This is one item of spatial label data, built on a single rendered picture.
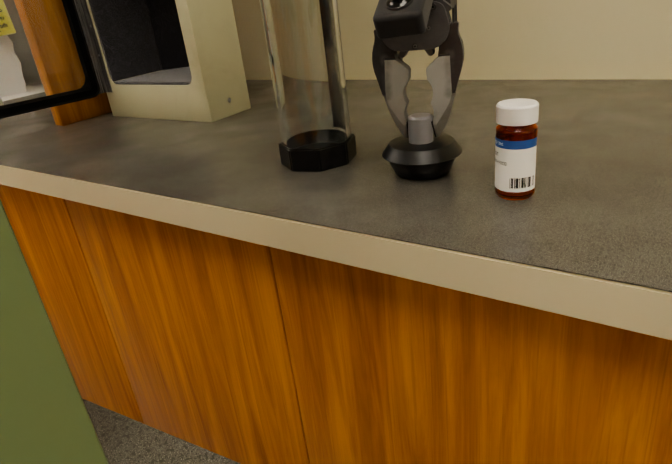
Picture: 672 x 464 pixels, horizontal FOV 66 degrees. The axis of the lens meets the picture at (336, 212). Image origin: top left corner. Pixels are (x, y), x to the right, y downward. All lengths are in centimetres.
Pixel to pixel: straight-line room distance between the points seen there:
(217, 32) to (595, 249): 79
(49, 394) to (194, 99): 85
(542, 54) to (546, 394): 75
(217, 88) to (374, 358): 62
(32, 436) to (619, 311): 37
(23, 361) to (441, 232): 35
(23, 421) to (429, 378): 43
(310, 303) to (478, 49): 72
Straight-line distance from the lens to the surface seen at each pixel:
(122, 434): 33
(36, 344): 22
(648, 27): 110
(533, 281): 43
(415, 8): 49
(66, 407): 24
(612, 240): 47
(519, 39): 114
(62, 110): 127
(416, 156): 57
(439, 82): 58
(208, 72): 102
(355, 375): 64
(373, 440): 71
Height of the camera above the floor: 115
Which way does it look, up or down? 24 degrees down
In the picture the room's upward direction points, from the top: 7 degrees counter-clockwise
